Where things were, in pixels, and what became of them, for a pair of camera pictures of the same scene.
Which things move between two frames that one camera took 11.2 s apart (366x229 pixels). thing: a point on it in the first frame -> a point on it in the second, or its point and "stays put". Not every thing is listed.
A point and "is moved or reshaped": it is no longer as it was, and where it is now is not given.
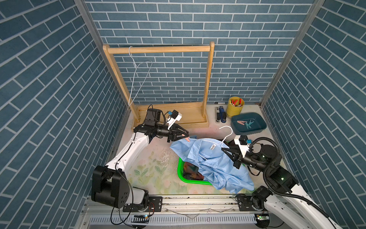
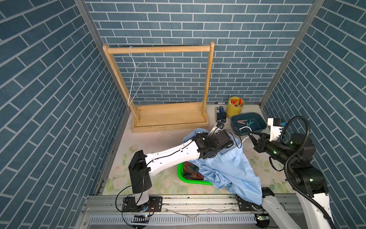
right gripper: [236, 157] -> [261, 140]
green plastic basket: [180, 166] stays put
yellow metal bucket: [235, 106] stays put
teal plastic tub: [248, 123] stays put
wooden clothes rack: [191, 115] stays put
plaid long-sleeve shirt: [190, 171] stays put
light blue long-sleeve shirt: [217, 166] is moved or reshaped
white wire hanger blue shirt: [232, 130] -> [244, 139]
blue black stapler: [222, 114] stays put
